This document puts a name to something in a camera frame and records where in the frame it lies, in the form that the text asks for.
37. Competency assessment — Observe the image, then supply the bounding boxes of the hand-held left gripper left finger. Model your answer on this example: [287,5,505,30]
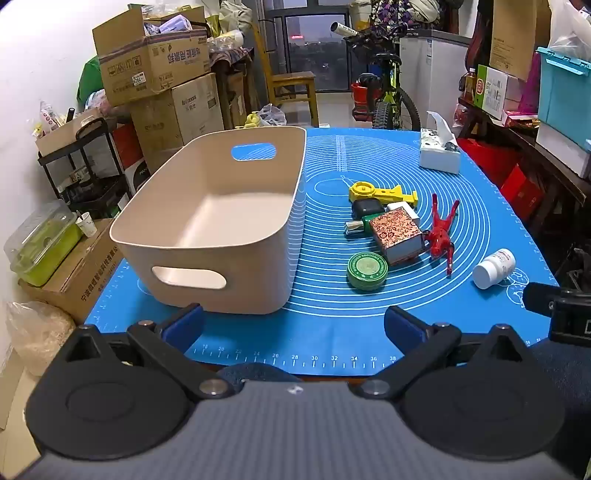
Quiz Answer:
[62,302,237,401]

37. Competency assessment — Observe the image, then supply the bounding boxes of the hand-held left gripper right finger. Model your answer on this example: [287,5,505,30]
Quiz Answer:
[351,305,532,400]

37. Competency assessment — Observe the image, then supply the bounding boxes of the green round tin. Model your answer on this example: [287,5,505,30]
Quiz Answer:
[346,252,387,291]

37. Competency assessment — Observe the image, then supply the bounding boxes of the white pill bottle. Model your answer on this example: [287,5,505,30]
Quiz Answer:
[472,248,517,290]

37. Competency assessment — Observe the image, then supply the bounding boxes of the beige plastic basket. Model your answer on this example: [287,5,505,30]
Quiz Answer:
[109,126,308,315]

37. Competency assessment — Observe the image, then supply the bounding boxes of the red figurine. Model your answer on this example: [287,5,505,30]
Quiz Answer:
[422,194,461,276]

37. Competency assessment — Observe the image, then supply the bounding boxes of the red patterned square box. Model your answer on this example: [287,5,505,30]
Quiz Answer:
[368,206,426,266]

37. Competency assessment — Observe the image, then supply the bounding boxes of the green bottle with silver cap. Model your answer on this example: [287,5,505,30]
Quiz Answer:
[345,215,384,238]

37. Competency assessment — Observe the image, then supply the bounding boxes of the small white block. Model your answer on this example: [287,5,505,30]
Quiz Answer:
[385,200,420,222]

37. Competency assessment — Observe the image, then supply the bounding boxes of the blue silicone baking mat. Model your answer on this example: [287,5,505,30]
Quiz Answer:
[84,127,559,377]

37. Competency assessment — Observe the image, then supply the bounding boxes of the flat cardboard box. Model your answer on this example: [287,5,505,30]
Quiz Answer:
[18,218,124,324]

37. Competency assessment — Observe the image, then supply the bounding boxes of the red gift box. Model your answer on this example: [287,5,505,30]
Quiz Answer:
[501,164,544,222]

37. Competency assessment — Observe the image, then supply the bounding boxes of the black earbud case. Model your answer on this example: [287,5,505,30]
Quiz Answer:
[352,198,386,220]

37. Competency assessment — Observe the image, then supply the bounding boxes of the white paper cup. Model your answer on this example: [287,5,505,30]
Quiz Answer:
[75,212,98,238]

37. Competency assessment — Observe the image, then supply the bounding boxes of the dark wooden side table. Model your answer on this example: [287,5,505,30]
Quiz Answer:
[457,97,591,259]

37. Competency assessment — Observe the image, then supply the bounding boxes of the yellow plastic tool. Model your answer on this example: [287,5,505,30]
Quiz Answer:
[348,181,419,207]

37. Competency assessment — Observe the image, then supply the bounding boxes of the clear plastic bag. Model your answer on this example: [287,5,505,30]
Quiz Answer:
[4,301,77,377]

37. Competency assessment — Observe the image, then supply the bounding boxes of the green container with clear lid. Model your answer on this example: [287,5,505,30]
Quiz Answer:
[4,199,84,287]

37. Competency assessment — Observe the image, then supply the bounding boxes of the white storage box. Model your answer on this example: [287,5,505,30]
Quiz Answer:
[536,122,591,178]

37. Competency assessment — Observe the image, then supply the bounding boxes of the red bag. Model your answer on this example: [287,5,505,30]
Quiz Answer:
[457,138,522,185]

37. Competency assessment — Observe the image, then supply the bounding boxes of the white tissue box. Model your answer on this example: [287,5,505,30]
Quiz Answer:
[419,111,461,174]

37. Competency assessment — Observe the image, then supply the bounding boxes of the pink patterned packet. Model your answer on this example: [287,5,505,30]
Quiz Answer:
[502,109,540,129]

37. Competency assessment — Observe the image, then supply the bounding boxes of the green and black bicycle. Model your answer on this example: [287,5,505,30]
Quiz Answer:
[344,25,421,132]

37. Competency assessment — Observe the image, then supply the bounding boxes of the large brown cardboard box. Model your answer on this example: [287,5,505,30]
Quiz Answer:
[130,73,225,174]

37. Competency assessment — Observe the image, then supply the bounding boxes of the teal storage box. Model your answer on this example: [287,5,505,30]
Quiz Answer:
[536,46,591,139]

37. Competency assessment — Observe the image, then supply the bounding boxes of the black utility cart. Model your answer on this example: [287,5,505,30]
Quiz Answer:
[37,117,132,220]

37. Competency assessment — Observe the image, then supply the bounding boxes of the crumpled plastic bag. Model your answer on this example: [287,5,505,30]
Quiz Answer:
[259,104,288,127]

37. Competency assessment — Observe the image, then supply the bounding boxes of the green and white carton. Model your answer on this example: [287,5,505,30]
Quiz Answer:
[475,65,520,121]

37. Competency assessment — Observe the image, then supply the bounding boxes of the red bin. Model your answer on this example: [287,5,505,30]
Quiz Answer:
[351,82,382,121]

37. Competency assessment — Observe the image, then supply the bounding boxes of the white chest freezer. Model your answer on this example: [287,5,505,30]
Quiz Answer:
[399,28,472,132]

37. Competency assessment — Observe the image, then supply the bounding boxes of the green bag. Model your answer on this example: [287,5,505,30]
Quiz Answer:
[76,55,109,109]

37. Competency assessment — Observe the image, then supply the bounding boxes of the open printed cardboard box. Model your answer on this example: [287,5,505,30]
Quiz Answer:
[92,6,212,108]

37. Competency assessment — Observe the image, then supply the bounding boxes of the wooden chair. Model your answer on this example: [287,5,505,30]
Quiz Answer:
[253,25,320,127]

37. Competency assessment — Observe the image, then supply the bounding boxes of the brown cardboard sheet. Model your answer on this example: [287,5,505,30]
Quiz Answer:
[489,0,552,81]

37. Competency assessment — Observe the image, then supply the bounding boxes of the white plastic bag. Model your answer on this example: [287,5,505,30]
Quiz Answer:
[547,0,591,63]

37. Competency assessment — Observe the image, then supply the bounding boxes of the cardboard box with handle hole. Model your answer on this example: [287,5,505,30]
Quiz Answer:
[35,108,105,158]

